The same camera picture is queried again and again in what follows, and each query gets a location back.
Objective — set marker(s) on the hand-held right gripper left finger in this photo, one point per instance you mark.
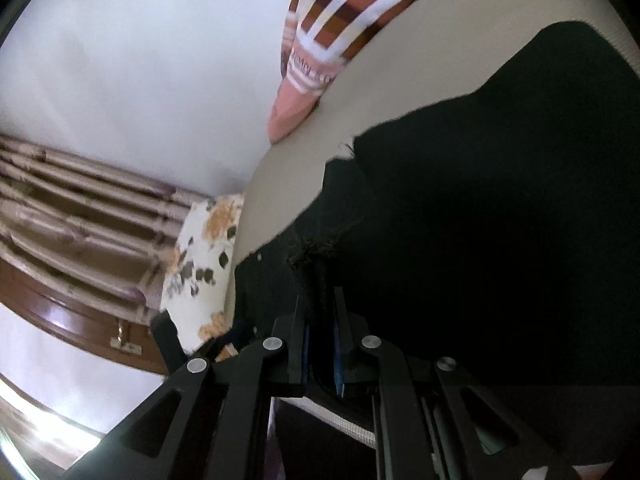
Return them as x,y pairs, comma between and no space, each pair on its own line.
295,345

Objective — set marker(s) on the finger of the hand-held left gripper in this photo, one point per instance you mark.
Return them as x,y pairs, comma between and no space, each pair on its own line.
167,340

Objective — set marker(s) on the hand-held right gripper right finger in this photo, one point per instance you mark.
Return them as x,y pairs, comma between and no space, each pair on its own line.
345,345

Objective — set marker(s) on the black pants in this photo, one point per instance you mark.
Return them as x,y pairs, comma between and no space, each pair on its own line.
475,210

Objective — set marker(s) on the metal door latch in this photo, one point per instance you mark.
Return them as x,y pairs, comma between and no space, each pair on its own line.
122,337

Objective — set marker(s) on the floral pillow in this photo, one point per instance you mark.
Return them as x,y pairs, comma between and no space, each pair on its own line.
200,280

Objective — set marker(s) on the brown wooden door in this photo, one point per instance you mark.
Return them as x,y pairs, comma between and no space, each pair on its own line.
65,315

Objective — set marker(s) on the pink patterned curtain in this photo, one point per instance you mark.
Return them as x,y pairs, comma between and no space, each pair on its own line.
85,210

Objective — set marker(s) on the beige mattress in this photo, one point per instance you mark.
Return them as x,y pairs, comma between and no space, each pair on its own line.
400,75

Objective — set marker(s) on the checked brown white pillow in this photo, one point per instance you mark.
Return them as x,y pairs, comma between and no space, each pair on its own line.
345,15

